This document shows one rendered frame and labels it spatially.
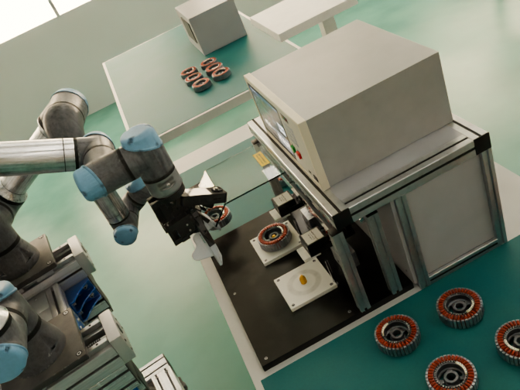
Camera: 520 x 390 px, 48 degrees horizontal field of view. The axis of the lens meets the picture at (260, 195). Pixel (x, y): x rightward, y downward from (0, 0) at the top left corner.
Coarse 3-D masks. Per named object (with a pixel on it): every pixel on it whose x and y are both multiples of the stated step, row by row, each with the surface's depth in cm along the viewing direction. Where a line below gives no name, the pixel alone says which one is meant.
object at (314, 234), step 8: (312, 232) 167; (320, 232) 165; (344, 232) 165; (352, 232) 165; (304, 240) 165; (312, 240) 164; (320, 240) 163; (328, 240) 165; (304, 248) 169; (312, 248) 164; (320, 248) 164; (304, 256) 166; (312, 256) 164
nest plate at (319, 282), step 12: (312, 264) 177; (288, 276) 177; (312, 276) 173; (324, 276) 171; (288, 288) 173; (300, 288) 171; (312, 288) 169; (324, 288) 167; (288, 300) 169; (300, 300) 167; (312, 300) 166
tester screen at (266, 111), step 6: (252, 90) 170; (258, 96) 166; (258, 102) 171; (264, 102) 163; (258, 108) 176; (264, 108) 168; (270, 108) 159; (264, 114) 172; (270, 114) 163; (276, 114) 154; (264, 120) 178; (270, 120) 167; (276, 120) 158; (276, 132) 168; (276, 138) 173; (282, 144) 168; (294, 156) 161
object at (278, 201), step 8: (288, 192) 188; (272, 200) 187; (280, 200) 185; (288, 200) 184; (296, 200) 186; (280, 208) 183; (288, 208) 184; (296, 208) 185; (272, 216) 187; (280, 216) 186
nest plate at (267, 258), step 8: (288, 224) 197; (296, 232) 192; (256, 240) 197; (296, 240) 189; (256, 248) 193; (288, 248) 187; (296, 248) 187; (264, 256) 189; (272, 256) 187; (280, 256) 186; (264, 264) 186
